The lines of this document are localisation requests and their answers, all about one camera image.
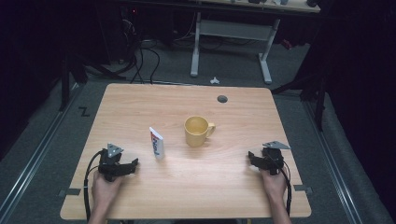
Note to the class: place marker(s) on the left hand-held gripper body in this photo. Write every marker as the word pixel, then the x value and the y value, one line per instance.
pixel 109 165

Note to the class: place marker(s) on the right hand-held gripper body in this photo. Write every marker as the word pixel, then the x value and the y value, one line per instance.
pixel 272 160

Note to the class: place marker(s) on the white toothpaste tube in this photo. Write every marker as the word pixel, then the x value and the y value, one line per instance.
pixel 156 143

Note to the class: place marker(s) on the yellow mug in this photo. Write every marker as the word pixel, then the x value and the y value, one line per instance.
pixel 196 132

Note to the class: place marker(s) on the person's right hand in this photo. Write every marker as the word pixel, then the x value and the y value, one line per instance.
pixel 275 185

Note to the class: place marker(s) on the person's left hand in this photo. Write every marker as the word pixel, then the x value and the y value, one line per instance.
pixel 104 189

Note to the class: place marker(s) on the grey tape strip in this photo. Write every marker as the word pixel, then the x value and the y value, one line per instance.
pixel 302 188
pixel 71 192

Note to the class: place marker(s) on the grey table grommet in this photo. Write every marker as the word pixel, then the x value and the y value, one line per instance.
pixel 222 99

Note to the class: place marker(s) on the black stand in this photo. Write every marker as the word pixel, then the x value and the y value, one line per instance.
pixel 317 93
pixel 65 81

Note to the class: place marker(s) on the white scrap on floor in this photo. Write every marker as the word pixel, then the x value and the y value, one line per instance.
pixel 214 81

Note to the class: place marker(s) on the small red thing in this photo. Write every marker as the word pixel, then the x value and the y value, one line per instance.
pixel 287 44

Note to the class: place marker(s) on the black computer tower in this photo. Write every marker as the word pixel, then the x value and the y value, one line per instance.
pixel 120 34

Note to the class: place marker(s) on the metal floor rail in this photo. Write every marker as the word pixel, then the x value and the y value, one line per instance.
pixel 336 168
pixel 34 161

